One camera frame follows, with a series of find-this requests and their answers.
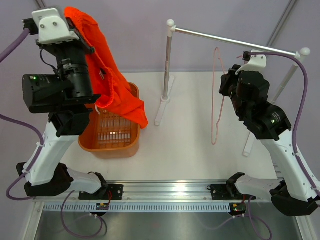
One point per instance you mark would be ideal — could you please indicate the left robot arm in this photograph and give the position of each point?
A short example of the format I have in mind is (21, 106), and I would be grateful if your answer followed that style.
(65, 96)

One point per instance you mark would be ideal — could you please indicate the aluminium mounting rail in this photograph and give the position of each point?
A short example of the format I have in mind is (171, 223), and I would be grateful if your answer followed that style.
(165, 191)

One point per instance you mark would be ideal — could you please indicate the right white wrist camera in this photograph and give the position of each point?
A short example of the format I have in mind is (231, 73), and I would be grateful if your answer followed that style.
(254, 62)

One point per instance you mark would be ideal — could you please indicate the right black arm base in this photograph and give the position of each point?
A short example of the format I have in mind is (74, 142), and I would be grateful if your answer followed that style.
(222, 191)

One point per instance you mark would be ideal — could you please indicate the white slotted cable duct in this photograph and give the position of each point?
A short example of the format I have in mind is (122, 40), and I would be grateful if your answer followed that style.
(139, 207)

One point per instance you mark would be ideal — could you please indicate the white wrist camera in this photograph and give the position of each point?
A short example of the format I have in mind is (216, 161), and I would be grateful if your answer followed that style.
(254, 62)
(53, 27)

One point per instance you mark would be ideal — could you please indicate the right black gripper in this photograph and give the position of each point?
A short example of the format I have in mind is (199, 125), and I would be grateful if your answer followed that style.
(227, 79)

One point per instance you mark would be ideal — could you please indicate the orange shorts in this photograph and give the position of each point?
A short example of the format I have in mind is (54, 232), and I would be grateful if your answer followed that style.
(106, 79)

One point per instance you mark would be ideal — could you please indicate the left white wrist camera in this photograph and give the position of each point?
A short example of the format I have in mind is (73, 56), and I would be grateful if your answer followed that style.
(53, 27)

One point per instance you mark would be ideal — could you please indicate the orange plastic basket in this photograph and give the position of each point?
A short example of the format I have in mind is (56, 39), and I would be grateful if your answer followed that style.
(110, 136)

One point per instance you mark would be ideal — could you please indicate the silver clothes rack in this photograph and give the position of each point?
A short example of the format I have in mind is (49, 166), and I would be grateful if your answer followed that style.
(169, 80)

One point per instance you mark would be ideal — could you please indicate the pink clothes hanger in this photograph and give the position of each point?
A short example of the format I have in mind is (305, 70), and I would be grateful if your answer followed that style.
(216, 105)

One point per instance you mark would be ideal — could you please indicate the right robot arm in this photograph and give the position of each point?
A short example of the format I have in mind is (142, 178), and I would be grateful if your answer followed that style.
(270, 125)

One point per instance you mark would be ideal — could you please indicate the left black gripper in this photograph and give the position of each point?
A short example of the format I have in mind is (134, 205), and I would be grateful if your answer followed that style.
(80, 43)

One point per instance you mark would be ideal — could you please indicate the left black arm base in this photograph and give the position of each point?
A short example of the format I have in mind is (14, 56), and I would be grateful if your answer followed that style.
(115, 191)

